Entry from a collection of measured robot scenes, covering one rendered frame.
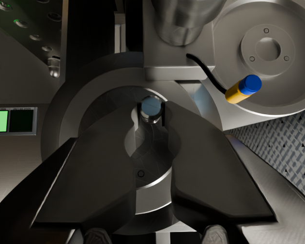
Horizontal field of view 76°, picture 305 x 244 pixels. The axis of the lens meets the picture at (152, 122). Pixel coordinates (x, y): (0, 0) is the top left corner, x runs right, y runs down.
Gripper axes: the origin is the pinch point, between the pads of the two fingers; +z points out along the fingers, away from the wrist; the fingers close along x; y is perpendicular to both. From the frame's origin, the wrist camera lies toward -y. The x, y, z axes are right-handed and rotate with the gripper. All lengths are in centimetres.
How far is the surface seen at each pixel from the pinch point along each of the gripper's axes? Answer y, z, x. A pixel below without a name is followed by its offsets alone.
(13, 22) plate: -1.9, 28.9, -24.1
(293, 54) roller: -1.4, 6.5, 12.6
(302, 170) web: 10.0, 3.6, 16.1
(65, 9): -4.8, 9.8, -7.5
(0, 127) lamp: 21, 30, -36
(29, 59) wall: 39, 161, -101
